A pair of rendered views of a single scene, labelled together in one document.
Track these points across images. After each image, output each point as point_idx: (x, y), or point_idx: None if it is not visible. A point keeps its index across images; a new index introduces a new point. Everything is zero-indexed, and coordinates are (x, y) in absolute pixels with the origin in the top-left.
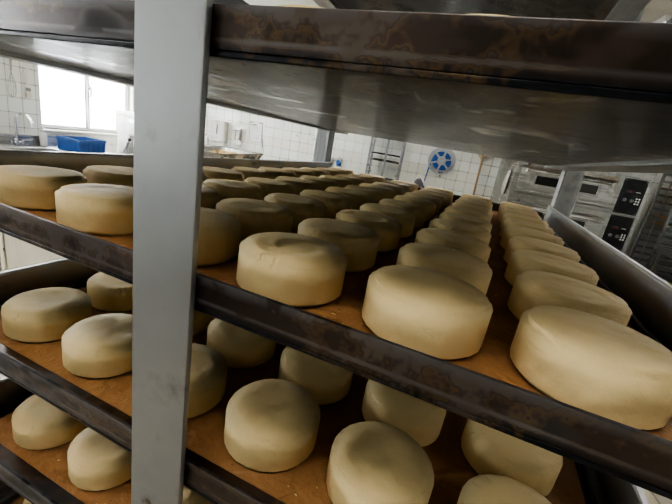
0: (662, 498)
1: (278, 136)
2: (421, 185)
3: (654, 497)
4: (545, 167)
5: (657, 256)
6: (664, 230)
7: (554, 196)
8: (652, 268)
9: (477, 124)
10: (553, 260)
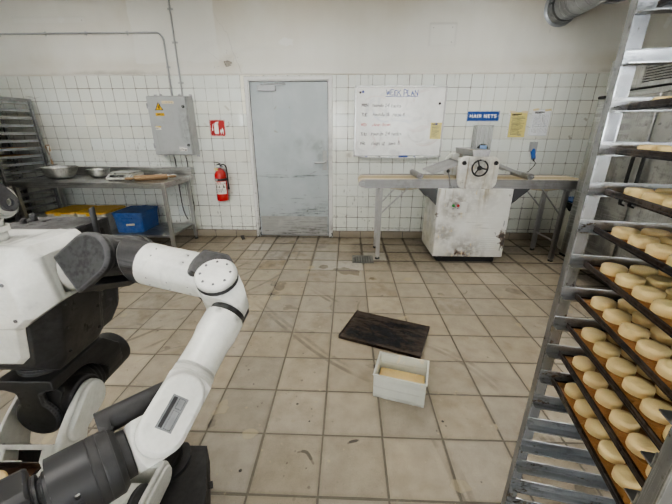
0: (274, 328)
1: None
2: (8, 195)
3: (274, 332)
4: (626, 111)
5: (17, 191)
6: (0, 163)
7: (610, 133)
8: (21, 205)
9: None
10: None
